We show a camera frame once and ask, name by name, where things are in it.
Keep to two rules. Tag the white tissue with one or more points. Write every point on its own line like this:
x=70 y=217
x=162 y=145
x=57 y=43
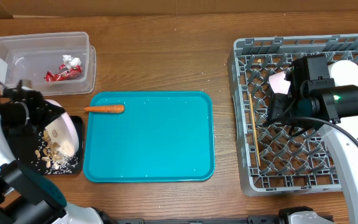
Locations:
x=70 y=62

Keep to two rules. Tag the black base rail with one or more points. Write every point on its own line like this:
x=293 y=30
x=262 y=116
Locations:
x=253 y=219

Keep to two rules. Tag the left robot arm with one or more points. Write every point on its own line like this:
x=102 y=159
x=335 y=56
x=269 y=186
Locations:
x=26 y=196

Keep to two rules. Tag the grey dishwasher rack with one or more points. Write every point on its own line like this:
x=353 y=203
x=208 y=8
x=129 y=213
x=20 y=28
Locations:
x=297 y=163

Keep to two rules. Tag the white plate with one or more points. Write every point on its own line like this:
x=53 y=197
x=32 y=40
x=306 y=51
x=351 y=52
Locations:
x=62 y=131

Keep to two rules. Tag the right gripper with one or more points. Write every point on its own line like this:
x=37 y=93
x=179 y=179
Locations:
x=276 y=112

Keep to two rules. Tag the black plastic tray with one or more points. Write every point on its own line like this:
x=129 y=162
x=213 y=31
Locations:
x=23 y=147

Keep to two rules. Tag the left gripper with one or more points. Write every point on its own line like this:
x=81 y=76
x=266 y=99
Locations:
x=45 y=111

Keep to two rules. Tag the wooden chopstick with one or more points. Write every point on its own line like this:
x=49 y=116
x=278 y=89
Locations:
x=252 y=116

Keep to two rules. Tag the red snack wrapper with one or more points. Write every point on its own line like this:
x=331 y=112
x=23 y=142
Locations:
x=64 y=75

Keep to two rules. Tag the peanut shells and rice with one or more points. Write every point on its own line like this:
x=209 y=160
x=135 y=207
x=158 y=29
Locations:
x=48 y=160

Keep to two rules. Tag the teal serving tray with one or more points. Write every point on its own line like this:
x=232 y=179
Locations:
x=162 y=136

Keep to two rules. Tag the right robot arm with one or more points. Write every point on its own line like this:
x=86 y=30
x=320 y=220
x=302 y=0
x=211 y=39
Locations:
x=323 y=96

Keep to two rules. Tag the orange carrot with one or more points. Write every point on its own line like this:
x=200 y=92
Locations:
x=113 y=109

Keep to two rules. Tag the clear plastic bin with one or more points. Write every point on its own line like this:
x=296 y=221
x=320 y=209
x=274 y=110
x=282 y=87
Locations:
x=31 y=57

